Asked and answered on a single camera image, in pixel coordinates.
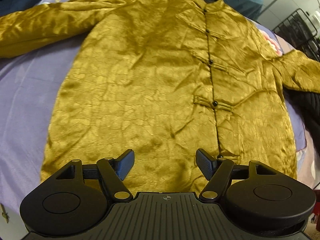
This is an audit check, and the pink blanket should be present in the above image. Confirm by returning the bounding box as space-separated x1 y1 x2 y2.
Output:
297 131 319 190

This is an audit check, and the black wire rack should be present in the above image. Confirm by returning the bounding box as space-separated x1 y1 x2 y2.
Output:
272 8 319 62

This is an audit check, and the golden satin jacket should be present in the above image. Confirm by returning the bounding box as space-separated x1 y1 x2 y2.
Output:
0 0 320 194

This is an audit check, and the purple floral bed sheet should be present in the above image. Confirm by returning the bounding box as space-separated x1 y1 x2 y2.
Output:
0 0 320 240

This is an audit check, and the black quilted coat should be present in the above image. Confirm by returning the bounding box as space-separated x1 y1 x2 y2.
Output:
283 87 320 156

